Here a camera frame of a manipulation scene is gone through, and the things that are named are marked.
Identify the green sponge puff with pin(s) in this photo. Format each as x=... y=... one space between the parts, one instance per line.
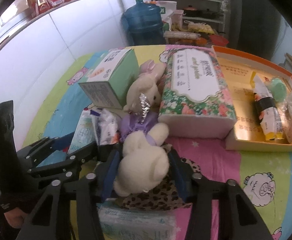
x=277 y=90

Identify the leopard print cloth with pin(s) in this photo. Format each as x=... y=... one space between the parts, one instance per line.
x=156 y=195

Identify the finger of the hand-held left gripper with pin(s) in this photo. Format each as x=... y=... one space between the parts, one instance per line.
x=73 y=157
x=58 y=143

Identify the person's left hand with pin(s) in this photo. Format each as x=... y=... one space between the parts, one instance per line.
x=15 y=216

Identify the pink plush bunny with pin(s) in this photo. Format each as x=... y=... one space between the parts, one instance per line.
x=143 y=90

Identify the black wok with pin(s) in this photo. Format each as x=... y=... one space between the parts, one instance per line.
x=209 y=13

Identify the orange cardboard box tray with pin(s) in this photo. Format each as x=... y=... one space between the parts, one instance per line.
x=241 y=92

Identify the green and white box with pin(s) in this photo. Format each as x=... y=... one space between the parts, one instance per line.
x=121 y=80

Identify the white metal shelf rack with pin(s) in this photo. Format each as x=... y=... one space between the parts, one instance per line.
x=188 y=0

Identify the purple and white tissue pack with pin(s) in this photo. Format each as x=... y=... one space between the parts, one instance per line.
x=107 y=127

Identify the red cooking pot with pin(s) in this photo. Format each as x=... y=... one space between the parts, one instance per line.
x=191 y=11

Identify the red plastic basket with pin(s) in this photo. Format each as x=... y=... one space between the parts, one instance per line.
x=218 y=40

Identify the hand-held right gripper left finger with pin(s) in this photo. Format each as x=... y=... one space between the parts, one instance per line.
x=110 y=177

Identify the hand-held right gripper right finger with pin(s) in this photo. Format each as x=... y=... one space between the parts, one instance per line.
x=180 y=177

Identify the egg tray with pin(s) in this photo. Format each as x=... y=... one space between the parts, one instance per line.
x=201 y=28

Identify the white plush bear purple dress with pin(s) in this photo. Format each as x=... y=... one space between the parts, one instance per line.
x=146 y=162

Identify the white sack green label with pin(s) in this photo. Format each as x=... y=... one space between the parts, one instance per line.
x=167 y=12

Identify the blue water jug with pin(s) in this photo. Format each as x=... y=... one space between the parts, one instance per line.
x=141 y=20

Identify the dark refrigerator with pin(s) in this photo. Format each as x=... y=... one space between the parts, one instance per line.
x=256 y=17

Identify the pale blue tissue pack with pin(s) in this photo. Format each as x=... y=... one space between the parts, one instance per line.
x=136 y=220

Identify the printed cartoon blanket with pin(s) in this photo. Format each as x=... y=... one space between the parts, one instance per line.
x=261 y=170

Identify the yellow white pack black band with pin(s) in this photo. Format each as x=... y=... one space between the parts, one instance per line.
x=268 y=120

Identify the bunch of bananas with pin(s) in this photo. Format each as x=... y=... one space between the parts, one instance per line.
x=179 y=28

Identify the white framed window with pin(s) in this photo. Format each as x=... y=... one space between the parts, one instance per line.
x=0 y=33

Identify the clear lidded food container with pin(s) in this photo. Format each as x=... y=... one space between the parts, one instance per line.
x=182 y=37

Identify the floral tissue box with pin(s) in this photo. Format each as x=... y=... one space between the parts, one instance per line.
x=198 y=80

